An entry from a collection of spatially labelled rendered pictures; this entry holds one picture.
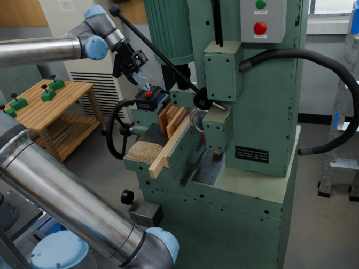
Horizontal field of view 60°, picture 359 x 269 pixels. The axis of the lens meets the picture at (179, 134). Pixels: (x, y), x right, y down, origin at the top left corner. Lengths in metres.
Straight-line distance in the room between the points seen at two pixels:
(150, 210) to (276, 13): 0.91
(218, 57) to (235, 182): 0.49
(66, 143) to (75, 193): 2.15
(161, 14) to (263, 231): 0.83
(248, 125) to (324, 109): 1.74
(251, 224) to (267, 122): 0.41
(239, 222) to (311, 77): 1.61
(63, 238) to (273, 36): 0.69
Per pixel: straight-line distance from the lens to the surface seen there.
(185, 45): 1.03
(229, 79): 0.87
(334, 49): 2.50
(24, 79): 3.39
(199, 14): 0.97
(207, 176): 1.17
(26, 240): 1.32
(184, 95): 1.16
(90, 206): 0.54
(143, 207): 1.36
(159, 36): 1.03
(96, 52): 1.07
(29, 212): 1.28
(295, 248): 1.96
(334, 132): 1.96
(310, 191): 2.24
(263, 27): 0.80
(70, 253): 0.78
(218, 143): 1.00
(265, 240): 1.28
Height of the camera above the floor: 1.63
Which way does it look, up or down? 37 degrees down
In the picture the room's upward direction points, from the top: 10 degrees counter-clockwise
